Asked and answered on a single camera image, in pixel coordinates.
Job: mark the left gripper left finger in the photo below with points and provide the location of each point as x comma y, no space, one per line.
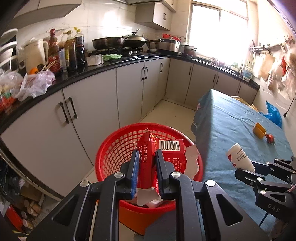
91,210

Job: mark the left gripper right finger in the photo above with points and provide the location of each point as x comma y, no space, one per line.
204,211

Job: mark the small red wrapper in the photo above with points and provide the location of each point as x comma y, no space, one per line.
270,138

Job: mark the white squeeze tube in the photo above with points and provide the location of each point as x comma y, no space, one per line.
239,158

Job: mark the yellow square paper cup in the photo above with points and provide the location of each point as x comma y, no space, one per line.
259,131

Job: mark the red torn snack carton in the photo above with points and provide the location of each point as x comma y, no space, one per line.
153,151

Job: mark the orange stool under basket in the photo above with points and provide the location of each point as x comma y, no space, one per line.
139,218

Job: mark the blue plastic bag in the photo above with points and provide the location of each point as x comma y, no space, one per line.
273,114

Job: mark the red plastic mesh basket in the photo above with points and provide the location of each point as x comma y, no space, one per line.
117,149

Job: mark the blue table cloth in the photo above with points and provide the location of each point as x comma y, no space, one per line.
248,191

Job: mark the hanging plastic bags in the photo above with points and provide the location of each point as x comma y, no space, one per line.
278,70

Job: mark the white plastic bag on counter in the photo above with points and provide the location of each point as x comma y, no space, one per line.
33,85

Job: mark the dark soy sauce bottle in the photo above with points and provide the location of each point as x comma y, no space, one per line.
80,48

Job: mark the red label sauce bottle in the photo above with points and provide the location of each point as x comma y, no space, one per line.
53,53

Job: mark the dark small pot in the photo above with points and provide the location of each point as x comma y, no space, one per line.
190,51

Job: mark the green cloth on counter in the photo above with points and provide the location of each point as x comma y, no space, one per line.
108,57

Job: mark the white electric kettle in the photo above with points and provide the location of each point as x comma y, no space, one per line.
33,53

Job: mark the brown oil bottle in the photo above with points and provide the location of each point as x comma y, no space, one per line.
70,52

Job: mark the dark frying pan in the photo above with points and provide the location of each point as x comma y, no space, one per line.
108,43

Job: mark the silver rice cooker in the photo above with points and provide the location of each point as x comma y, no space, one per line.
164,44

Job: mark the white dish rack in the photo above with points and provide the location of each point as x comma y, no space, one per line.
8,50

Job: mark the black wok with handle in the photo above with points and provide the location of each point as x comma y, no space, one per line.
134,40

